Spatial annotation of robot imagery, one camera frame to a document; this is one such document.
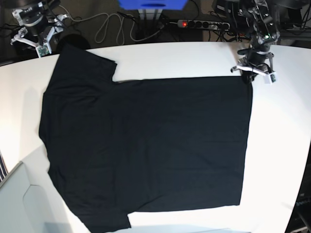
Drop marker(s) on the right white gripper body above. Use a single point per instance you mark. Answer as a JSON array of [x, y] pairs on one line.
[[38, 29]]

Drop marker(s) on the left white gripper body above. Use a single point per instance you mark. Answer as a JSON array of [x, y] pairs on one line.
[[254, 63]]

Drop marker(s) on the black T-shirt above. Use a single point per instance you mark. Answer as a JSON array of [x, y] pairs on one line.
[[142, 146]]

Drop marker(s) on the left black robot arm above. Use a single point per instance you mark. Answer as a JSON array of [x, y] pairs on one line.
[[262, 28]]

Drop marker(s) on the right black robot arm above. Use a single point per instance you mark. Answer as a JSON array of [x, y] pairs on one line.
[[28, 8]]

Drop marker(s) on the blue plastic box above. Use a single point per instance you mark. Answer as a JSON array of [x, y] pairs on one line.
[[152, 4]]

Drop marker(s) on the black power strip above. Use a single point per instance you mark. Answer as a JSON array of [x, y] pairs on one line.
[[204, 25]]

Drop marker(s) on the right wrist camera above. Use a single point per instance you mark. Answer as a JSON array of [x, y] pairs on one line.
[[43, 50]]

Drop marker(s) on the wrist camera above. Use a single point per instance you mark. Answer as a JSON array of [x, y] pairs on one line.
[[270, 78], [43, 50]]

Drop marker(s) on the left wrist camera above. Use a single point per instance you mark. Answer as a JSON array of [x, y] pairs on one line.
[[270, 78]]

